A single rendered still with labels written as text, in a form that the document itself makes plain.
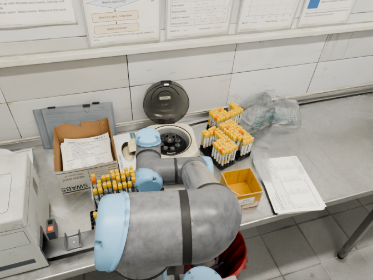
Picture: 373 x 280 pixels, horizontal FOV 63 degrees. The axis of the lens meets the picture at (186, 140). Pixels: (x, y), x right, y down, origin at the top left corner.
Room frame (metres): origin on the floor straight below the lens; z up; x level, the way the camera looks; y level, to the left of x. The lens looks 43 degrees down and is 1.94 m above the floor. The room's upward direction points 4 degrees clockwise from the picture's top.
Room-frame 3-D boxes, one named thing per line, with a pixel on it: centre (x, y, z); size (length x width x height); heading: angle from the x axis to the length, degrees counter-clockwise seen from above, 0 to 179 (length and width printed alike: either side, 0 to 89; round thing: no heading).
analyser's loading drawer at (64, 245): (0.52, 0.39, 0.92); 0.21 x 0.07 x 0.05; 110
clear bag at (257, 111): (1.33, -0.36, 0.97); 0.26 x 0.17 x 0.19; 131
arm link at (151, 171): (0.57, 0.08, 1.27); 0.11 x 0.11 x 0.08; 8
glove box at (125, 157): (0.97, 0.25, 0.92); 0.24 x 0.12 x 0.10; 20
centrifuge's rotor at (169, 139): (1.01, 0.08, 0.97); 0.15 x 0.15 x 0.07
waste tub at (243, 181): (0.81, -0.24, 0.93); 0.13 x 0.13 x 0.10; 17
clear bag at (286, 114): (1.36, -0.53, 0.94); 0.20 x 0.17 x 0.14; 82
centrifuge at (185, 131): (0.99, 0.07, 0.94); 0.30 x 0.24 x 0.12; 11
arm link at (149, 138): (0.67, 0.12, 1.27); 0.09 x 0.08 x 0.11; 8
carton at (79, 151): (0.92, 0.43, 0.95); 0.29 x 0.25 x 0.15; 20
